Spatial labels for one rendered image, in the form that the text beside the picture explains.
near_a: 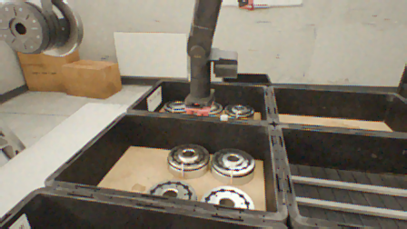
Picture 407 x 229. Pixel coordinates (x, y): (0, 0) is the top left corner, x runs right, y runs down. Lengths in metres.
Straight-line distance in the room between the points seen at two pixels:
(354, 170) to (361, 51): 3.32
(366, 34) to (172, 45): 2.51
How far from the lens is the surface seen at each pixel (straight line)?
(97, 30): 3.99
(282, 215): 0.40
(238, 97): 0.91
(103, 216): 0.45
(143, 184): 0.60
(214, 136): 0.65
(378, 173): 0.74
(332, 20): 3.76
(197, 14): 0.57
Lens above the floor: 1.21
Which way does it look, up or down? 25 degrees down
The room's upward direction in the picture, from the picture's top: straight up
